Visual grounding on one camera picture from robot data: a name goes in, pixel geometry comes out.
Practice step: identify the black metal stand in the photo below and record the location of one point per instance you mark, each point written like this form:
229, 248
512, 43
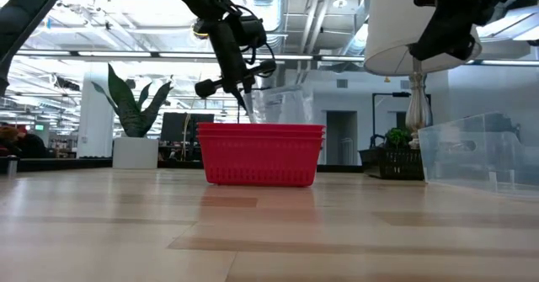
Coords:
374, 118

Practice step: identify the silver glass lamp base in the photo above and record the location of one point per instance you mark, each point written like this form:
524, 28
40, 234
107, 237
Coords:
418, 109

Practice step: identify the white lamp shade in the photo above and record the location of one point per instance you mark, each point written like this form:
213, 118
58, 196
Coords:
391, 29

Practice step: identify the red plastic basket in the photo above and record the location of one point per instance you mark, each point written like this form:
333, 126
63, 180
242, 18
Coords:
261, 134
261, 127
261, 164

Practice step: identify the black plastic basket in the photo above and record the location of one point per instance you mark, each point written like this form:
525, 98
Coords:
393, 164

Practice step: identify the white plant pot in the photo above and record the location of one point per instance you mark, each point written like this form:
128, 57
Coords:
135, 152

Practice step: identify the person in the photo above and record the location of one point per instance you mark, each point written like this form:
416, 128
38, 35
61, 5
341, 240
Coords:
23, 145

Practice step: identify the dark computer monitors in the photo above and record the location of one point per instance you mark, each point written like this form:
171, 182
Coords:
185, 128

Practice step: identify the green artificial snake plant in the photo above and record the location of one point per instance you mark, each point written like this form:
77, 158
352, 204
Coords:
130, 113

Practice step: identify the small green potted plant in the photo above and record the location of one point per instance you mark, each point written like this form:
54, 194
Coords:
398, 138

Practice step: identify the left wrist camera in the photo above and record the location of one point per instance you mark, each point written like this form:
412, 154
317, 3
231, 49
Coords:
249, 31

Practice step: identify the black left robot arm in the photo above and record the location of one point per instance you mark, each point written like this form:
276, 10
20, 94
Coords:
25, 17

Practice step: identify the clear plastic bin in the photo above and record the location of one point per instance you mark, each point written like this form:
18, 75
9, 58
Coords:
295, 111
480, 155
278, 99

